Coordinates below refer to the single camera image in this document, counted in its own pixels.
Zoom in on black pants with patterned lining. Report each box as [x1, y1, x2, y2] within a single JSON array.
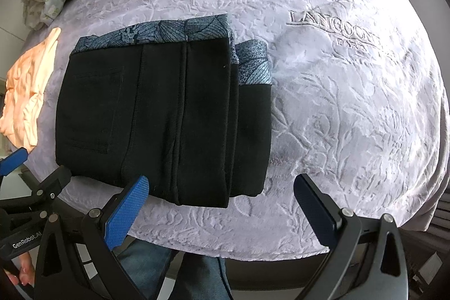
[[54, 15, 273, 209]]

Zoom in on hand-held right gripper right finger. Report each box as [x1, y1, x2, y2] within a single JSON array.
[[293, 173, 410, 300]]

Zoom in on person's blue jeans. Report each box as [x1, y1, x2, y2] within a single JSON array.
[[115, 240, 233, 300]]

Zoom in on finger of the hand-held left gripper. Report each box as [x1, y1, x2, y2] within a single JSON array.
[[0, 164, 73, 216], [0, 148, 29, 178]]

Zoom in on orange cloth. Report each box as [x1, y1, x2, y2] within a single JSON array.
[[0, 28, 62, 152]]

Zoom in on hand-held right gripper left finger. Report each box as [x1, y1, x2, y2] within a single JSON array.
[[33, 175, 150, 300]]

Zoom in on person's left hand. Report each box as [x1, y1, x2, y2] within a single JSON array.
[[5, 255, 36, 289]]

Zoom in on purple embossed blanket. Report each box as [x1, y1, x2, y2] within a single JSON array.
[[21, 0, 445, 260]]

